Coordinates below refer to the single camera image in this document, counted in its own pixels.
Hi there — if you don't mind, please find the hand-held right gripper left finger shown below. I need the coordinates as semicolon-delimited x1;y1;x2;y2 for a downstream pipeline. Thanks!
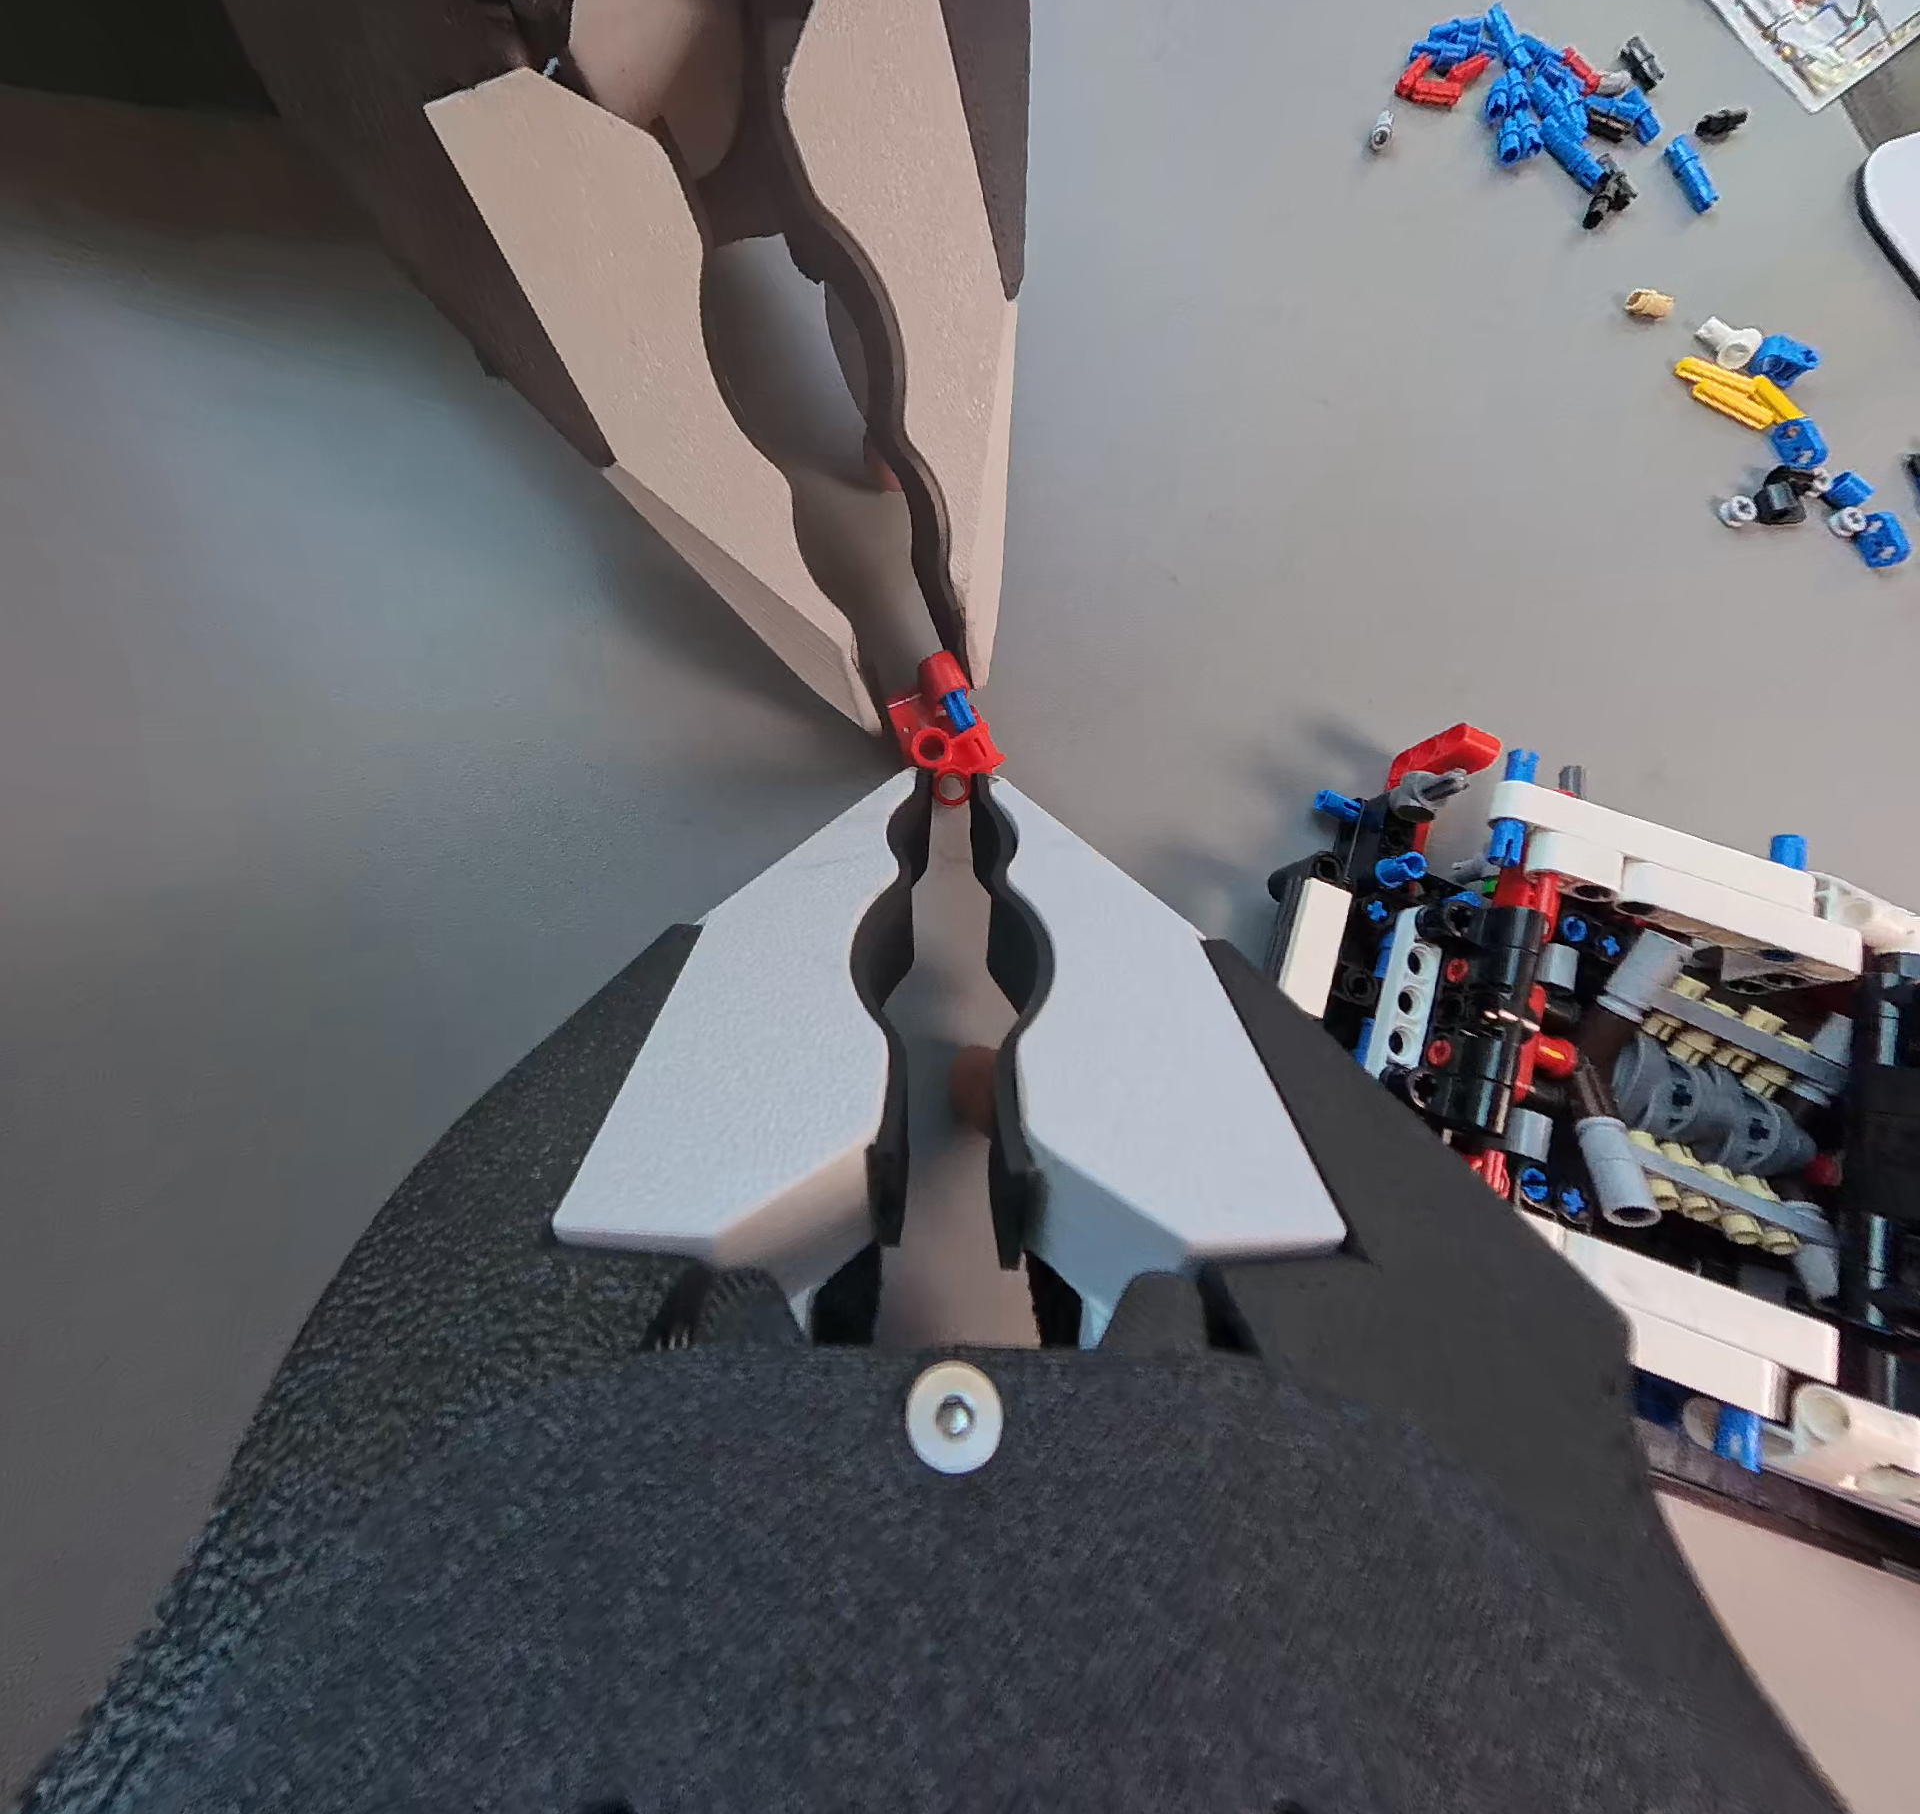
551;771;919;1346

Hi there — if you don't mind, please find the pile of blue toy pins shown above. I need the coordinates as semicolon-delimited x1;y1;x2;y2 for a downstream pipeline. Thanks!
1406;2;1666;187

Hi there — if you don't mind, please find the toy car model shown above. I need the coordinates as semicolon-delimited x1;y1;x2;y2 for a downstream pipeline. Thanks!
1266;723;1920;1553

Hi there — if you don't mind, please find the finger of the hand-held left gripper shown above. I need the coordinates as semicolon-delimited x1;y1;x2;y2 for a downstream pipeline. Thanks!
776;0;1026;693
423;66;890;736

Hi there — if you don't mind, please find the white rounded object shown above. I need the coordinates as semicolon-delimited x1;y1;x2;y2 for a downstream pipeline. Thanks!
1854;126;1920;277

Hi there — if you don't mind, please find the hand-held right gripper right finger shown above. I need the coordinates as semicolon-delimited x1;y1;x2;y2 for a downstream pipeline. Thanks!
975;776;1351;1346

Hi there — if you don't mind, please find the grey desk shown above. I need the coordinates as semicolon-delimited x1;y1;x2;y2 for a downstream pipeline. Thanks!
0;0;1920;1814

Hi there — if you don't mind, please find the red toy brick piece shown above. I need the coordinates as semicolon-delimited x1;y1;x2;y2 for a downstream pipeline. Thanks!
887;647;978;763

